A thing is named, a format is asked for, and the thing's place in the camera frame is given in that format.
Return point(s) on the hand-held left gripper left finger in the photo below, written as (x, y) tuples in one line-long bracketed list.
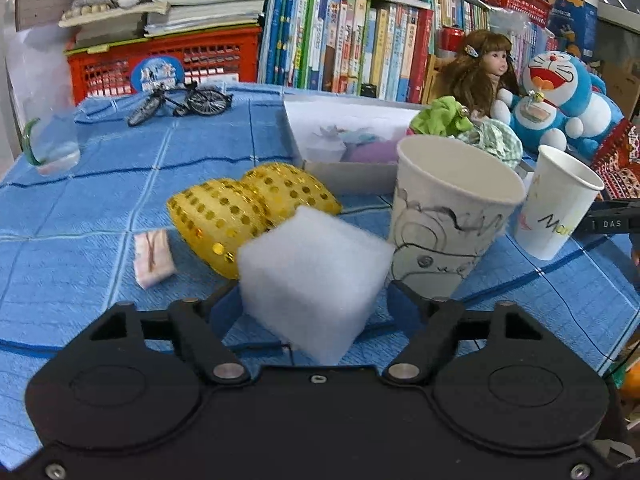
[(227, 310)]

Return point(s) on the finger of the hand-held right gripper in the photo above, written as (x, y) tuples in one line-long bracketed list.
[(620, 203)]

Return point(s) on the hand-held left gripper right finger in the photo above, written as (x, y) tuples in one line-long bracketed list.
[(407, 307)]

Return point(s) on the small pink striped packet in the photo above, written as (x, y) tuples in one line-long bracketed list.
[(152, 260)]

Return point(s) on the white foam cube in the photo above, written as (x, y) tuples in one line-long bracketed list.
[(315, 280)]

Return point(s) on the yellow sequined pouch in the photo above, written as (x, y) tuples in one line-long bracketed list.
[(225, 210)]

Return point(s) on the green checked fabric with fur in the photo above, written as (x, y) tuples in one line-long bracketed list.
[(495, 140)]

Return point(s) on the white cardboard box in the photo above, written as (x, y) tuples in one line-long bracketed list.
[(350, 177)]

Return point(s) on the green scrunchie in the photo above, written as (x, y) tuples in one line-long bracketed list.
[(440, 117)]

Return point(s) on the patterned red cushion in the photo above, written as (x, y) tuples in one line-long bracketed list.
[(617, 165)]

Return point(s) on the white paper cup blue drawing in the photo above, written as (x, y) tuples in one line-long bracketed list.
[(555, 210)]

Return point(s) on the blue plush toy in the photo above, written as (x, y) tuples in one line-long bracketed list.
[(600, 120)]

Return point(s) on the paper cup black scribble drawing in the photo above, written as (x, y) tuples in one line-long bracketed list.
[(450, 225)]

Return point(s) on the blue cat plush with bell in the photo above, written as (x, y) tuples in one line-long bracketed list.
[(545, 105)]

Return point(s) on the blue checked tablecloth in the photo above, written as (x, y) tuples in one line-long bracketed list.
[(75, 210)]

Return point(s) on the brown-haired doll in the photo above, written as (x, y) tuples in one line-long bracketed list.
[(475, 75)]

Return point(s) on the blue cardboard box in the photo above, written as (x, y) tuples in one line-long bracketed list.
[(572, 15)]

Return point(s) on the black toy bicycle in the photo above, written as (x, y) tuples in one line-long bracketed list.
[(195, 102)]

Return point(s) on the red can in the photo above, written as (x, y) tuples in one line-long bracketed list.
[(452, 40)]

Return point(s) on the round blue label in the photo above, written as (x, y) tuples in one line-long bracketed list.
[(157, 74)]

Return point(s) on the red plastic crate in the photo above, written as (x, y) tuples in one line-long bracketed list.
[(215, 55)]

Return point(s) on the row of upright books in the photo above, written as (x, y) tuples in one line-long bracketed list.
[(350, 45)]

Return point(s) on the stack of lying books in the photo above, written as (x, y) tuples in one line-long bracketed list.
[(210, 0)]

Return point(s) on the gridded wooden board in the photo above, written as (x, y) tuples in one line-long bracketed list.
[(42, 10)]

